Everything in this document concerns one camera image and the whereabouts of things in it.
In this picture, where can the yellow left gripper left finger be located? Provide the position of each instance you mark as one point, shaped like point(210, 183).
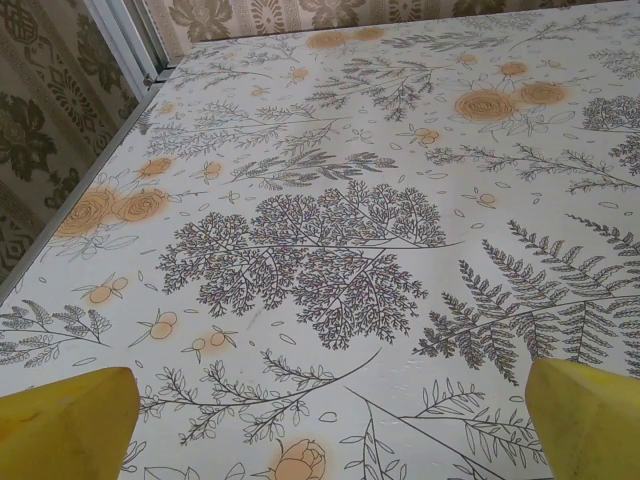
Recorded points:
point(65, 430)

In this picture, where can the aluminium table edge rail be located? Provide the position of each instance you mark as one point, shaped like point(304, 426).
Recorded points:
point(85, 180)

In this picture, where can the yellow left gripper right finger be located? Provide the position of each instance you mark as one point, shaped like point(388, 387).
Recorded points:
point(590, 430)

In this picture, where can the aluminium frame post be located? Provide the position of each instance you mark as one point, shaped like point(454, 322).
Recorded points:
point(125, 35)

